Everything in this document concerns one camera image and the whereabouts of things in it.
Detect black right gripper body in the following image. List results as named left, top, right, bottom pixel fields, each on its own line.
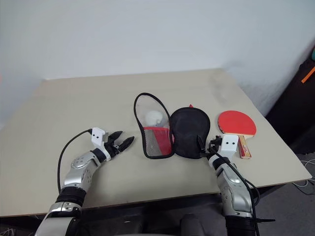
left=208, top=134, right=223, bottom=154

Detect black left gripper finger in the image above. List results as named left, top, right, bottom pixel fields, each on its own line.
left=108, top=131, right=123, bottom=145
left=118, top=136, right=135, bottom=152

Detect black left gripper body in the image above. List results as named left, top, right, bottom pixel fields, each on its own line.
left=103, top=137, right=123, bottom=158

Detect red mesh pouch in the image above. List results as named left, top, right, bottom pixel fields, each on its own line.
left=133, top=92, right=211, bottom=160

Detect red table tennis paddle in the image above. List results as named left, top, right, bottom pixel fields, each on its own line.
left=217, top=110, right=257, bottom=160

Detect grey plush toy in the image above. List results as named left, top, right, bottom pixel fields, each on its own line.
left=143, top=110, right=170, bottom=128

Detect dark rounded shape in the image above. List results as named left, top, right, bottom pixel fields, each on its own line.
left=179, top=213, right=205, bottom=236

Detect orange tape strip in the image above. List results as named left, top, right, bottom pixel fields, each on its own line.
left=300, top=65, right=315, bottom=84

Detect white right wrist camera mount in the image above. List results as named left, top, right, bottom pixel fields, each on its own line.
left=220, top=134, right=239, bottom=158

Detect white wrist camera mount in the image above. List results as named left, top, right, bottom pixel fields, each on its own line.
left=90, top=127, right=111, bottom=161
left=220, top=134, right=239, bottom=158

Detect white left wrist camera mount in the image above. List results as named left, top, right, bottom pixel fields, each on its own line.
left=90, top=127, right=111, bottom=161

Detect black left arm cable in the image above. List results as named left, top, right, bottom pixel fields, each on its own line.
left=57, top=129, right=94, bottom=194

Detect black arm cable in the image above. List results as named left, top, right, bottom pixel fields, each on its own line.
left=209, top=147, right=276, bottom=236
left=57, top=129, right=94, bottom=194

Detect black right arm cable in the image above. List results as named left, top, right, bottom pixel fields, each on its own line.
left=209, top=147, right=276, bottom=236

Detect white floor cables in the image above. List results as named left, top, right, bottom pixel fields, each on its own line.
left=291, top=157, right=315, bottom=195

